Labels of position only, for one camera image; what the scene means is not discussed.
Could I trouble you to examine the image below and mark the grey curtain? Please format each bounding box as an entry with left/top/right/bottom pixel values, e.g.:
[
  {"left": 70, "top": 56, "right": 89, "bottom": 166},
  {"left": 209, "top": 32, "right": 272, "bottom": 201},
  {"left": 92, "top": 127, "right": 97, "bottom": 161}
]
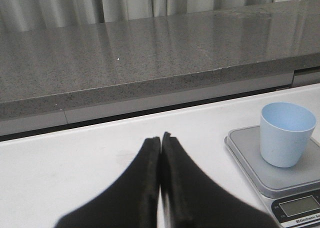
[{"left": 0, "top": 0, "right": 301, "bottom": 33}]

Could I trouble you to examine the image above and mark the grey stone counter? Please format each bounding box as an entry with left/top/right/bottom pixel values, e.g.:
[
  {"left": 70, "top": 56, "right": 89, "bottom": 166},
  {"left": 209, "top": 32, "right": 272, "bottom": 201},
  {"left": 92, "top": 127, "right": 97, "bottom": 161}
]
[{"left": 0, "top": 0, "right": 320, "bottom": 139}]

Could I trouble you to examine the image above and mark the silver digital kitchen scale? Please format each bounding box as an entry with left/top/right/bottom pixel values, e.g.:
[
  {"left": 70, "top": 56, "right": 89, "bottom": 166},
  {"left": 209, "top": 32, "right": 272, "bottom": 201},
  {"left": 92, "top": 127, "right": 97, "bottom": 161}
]
[{"left": 224, "top": 125, "right": 320, "bottom": 228}]

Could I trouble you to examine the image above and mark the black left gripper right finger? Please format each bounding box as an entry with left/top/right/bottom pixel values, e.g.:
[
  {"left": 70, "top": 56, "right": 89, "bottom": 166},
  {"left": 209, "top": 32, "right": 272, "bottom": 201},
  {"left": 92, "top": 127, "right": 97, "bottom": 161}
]
[{"left": 160, "top": 132, "right": 277, "bottom": 228}]

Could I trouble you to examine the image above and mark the light blue plastic cup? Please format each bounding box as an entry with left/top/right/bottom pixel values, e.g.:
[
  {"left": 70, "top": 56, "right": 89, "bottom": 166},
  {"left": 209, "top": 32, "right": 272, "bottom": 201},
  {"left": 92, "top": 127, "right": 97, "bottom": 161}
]
[{"left": 259, "top": 102, "right": 317, "bottom": 168}]

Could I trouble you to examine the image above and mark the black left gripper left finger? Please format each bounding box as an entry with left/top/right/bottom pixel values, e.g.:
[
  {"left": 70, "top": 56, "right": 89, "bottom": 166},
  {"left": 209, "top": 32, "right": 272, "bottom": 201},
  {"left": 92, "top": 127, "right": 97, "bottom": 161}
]
[{"left": 56, "top": 137, "right": 161, "bottom": 228}]

